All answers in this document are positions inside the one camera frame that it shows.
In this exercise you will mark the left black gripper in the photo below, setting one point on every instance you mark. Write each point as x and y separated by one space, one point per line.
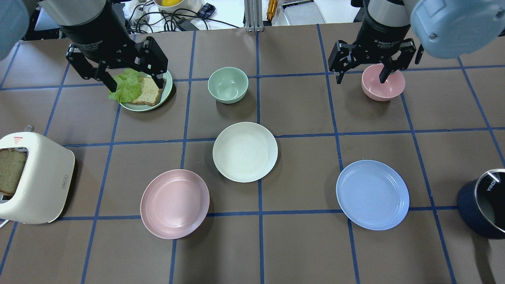
99 39

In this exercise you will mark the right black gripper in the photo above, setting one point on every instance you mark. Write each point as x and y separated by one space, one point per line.
380 32

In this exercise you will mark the blue plate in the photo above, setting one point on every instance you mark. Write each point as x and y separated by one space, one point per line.
372 195

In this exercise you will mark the pink plate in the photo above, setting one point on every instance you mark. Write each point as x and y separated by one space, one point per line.
174 204

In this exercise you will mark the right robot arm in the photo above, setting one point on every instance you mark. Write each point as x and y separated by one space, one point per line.
445 29

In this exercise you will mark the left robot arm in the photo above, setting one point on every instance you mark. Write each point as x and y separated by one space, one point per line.
16 14

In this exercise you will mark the green lettuce leaf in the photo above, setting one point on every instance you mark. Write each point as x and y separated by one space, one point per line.
128 87

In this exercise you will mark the pink bowl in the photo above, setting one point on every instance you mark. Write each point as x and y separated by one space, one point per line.
382 92

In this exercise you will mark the bread slice on plate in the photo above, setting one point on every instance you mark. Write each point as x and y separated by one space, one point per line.
150 94

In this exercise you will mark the light green plate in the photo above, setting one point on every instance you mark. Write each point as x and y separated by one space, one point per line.
166 93

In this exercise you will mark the white bowl with yellow item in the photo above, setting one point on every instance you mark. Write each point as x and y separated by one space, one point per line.
172 5

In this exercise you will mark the metal tray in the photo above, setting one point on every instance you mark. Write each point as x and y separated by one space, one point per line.
302 12

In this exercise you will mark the light green bowl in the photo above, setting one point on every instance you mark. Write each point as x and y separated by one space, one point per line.
228 85

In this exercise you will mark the cream white toaster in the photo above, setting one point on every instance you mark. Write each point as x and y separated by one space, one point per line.
44 184

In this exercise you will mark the bread slice in toaster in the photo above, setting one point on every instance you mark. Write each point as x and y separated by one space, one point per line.
11 168

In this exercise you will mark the cream white plate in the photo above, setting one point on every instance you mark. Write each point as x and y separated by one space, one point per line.
245 152

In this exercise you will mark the dark blue pot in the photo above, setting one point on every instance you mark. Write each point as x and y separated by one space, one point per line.
481 204

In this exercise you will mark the yellow screwdriver handle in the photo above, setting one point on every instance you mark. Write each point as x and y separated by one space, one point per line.
271 9

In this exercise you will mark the aluminium frame post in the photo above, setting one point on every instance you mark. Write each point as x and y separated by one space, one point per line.
253 16

